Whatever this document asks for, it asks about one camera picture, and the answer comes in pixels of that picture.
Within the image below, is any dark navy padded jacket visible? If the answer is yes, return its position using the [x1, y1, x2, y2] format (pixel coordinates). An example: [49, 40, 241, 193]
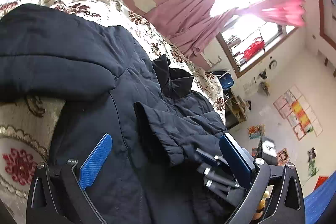
[1, 4, 234, 223]

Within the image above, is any cluttered wooden side table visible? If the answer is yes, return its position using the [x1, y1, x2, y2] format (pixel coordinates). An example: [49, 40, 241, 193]
[224, 89, 249, 129]

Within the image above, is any blue backpack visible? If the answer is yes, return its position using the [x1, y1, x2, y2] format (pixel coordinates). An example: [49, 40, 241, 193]
[210, 71, 234, 89]

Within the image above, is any floral white red bedspread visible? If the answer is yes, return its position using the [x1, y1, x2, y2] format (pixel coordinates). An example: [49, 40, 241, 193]
[1, 0, 225, 223]

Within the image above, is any red garment outside window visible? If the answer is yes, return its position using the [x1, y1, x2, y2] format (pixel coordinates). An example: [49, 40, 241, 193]
[243, 37, 265, 60]

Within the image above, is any pink window curtain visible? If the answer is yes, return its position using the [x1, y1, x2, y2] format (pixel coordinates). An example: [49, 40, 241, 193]
[144, 0, 305, 58]

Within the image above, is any colourful wall poster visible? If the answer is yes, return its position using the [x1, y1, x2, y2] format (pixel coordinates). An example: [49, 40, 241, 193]
[273, 85, 323, 141]

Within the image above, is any round wall clock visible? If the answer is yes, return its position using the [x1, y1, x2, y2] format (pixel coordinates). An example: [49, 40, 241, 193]
[269, 60, 277, 70]

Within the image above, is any brown wooden window frame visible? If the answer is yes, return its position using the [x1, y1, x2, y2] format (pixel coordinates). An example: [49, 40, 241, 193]
[162, 0, 300, 79]

